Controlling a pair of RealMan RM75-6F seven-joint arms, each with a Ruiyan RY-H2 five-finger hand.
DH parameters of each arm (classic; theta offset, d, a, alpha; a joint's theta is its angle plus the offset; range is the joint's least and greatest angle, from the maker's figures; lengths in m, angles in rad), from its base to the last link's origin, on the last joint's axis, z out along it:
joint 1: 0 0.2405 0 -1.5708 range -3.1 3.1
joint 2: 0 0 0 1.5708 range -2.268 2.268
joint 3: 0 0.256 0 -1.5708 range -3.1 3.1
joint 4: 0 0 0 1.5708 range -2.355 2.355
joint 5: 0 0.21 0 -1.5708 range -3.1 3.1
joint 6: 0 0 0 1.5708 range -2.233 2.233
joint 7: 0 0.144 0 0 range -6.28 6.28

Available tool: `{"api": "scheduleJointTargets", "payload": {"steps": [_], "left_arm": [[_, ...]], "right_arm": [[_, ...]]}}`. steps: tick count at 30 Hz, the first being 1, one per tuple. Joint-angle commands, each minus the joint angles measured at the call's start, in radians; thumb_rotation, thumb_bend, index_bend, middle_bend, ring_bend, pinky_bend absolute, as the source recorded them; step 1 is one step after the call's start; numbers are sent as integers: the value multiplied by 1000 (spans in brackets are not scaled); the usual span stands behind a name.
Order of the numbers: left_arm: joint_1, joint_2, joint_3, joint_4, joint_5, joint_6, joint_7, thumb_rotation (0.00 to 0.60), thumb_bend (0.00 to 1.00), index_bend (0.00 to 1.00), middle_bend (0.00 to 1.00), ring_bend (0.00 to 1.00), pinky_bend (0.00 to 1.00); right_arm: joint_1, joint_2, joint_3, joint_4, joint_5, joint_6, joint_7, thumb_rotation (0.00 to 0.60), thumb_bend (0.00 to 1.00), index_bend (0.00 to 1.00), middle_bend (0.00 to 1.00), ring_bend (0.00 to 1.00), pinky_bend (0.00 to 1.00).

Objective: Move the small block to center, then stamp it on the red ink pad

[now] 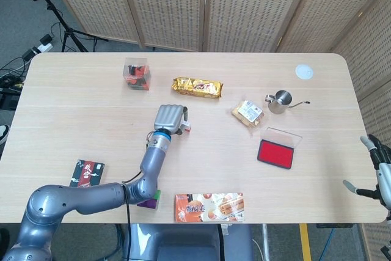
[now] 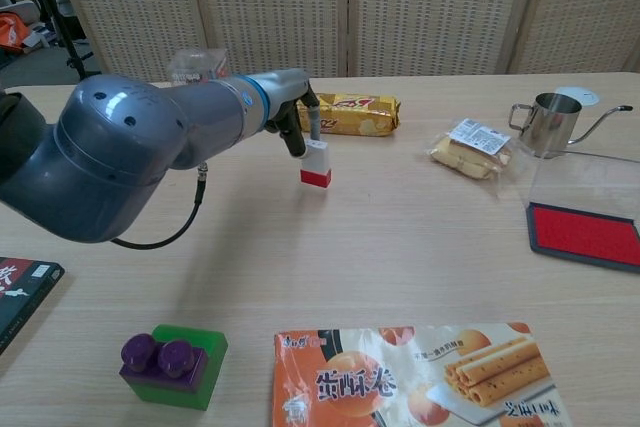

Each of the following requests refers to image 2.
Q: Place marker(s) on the woven folding screen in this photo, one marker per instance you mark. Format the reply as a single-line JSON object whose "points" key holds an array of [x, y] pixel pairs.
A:
{"points": [[280, 7]]}

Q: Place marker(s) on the orange and white bag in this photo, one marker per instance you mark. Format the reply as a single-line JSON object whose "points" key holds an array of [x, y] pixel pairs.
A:
{"points": [[12, 32]]}

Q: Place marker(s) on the gold foil snack package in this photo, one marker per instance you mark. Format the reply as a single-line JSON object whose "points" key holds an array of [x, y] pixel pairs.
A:
{"points": [[360, 114]]}

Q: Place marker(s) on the clear bag of biscuits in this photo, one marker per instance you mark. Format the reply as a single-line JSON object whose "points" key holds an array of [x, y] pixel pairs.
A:
{"points": [[472, 152]]}

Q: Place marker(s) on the black tripod stand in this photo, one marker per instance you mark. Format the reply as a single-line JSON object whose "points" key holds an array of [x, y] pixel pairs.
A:
{"points": [[70, 42]]}

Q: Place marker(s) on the red ink pad clear lid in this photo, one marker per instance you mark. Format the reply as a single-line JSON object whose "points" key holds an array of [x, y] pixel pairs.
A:
{"points": [[585, 234]]}

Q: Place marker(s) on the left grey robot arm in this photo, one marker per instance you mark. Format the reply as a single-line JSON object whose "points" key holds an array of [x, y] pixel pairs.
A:
{"points": [[125, 147]]}

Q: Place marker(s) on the dark box with palace print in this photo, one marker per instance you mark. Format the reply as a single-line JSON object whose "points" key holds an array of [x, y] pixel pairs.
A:
{"points": [[20, 297]]}

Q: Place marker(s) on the clear box of red-black items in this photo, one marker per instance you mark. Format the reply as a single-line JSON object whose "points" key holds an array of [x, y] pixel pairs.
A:
{"points": [[197, 64]]}

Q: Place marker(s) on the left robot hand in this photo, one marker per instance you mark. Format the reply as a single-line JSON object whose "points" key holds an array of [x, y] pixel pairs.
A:
{"points": [[292, 92]]}

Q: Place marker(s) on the orange egg roll snack package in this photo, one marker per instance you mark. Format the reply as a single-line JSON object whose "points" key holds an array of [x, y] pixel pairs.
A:
{"points": [[400, 382]]}

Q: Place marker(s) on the red and white block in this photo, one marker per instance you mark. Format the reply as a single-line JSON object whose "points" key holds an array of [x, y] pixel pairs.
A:
{"points": [[316, 167]]}

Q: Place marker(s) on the steel long-spout pot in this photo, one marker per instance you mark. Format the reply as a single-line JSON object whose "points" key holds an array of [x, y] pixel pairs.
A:
{"points": [[550, 124]]}

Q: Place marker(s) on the green and purple toy block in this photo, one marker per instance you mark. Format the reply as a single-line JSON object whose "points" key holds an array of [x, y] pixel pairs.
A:
{"points": [[175, 372]]}

